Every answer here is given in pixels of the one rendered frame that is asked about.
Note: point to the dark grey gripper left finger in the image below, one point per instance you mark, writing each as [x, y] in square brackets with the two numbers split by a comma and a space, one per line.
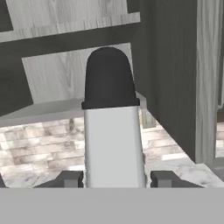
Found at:
[71, 178]

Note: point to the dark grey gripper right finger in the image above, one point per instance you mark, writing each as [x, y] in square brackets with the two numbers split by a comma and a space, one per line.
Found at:
[163, 178]

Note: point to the white cylinder with black cap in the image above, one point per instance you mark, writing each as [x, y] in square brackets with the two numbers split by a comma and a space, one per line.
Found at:
[112, 140]

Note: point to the grey cupboard door, pale panel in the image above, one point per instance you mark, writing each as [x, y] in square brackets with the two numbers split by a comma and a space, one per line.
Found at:
[67, 13]
[55, 75]

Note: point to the tall dark grey cupboard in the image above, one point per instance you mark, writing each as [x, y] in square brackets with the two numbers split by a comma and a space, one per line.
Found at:
[172, 73]

